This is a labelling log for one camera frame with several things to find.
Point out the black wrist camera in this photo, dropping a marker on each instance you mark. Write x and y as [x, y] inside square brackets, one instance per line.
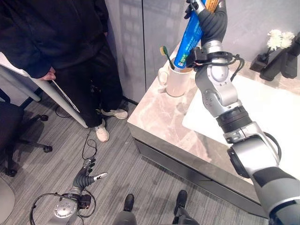
[195, 57]
[84, 202]

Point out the blue toothpaste tube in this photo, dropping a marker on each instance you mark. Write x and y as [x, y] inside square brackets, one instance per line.
[191, 39]

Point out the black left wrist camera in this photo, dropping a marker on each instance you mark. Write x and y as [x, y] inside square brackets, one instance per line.
[84, 202]

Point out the white ceramic mug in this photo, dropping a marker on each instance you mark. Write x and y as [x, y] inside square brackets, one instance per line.
[177, 80]

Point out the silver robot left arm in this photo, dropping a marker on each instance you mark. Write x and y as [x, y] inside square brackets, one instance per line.
[64, 208]

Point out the tall black container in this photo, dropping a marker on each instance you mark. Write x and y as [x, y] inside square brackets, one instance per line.
[291, 59]

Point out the white flowers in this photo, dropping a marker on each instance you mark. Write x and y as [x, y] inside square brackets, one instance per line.
[280, 38]

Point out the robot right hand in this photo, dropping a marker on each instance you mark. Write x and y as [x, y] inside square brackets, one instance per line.
[214, 22]

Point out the round white base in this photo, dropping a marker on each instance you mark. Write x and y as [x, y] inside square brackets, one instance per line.
[5, 201]

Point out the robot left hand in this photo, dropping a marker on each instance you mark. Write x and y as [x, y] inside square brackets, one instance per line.
[82, 179]

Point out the white desk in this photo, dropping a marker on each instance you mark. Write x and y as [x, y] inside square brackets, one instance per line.
[56, 93]

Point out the black office chair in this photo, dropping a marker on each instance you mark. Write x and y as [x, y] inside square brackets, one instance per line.
[14, 126]

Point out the yellow ribbed cloth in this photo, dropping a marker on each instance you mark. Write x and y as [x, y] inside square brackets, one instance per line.
[212, 5]

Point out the marble sink counter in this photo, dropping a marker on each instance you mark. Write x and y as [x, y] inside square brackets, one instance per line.
[161, 117]

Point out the green toothbrush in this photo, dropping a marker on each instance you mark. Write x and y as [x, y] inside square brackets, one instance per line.
[168, 57]

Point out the person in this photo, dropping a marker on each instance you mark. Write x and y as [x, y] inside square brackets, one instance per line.
[65, 42]

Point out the white sink basin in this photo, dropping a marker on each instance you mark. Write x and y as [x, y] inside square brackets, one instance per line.
[264, 110]

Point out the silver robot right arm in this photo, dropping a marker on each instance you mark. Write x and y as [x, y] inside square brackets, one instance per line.
[234, 112]

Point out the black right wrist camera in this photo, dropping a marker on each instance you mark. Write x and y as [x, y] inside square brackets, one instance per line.
[195, 57]

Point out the black angled vase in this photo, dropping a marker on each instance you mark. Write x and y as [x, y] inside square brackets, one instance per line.
[273, 66]

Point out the small black box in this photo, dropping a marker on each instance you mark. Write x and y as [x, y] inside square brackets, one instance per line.
[257, 62]

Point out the person's hand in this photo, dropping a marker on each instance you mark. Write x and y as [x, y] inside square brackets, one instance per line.
[49, 75]

